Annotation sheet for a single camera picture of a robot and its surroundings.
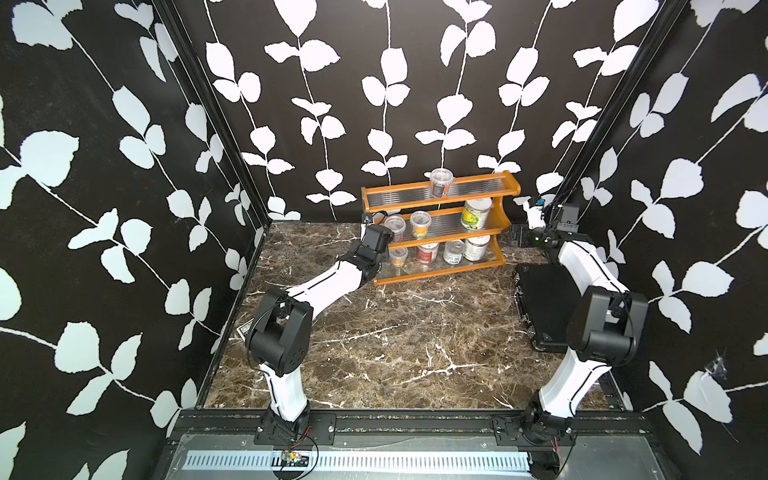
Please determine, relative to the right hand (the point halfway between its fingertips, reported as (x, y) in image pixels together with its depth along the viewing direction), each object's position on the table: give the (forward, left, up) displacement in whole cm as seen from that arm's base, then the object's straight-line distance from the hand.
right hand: (514, 223), depth 94 cm
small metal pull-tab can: (-1, +18, -13) cm, 22 cm away
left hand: (-5, +44, -2) cm, 44 cm away
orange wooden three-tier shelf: (+18, +19, -20) cm, 33 cm away
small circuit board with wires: (-61, +62, -20) cm, 89 cm away
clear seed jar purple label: (+3, +25, +14) cm, 29 cm away
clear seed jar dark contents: (-2, +38, +1) cm, 38 cm away
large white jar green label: (+2, +13, +3) cm, 13 cm away
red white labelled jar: (-2, +27, -13) cm, 30 cm away
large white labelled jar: (0, +10, -12) cm, 16 cm away
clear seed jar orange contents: (0, +30, +1) cm, 30 cm away
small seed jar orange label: (-4, +37, -12) cm, 39 cm away
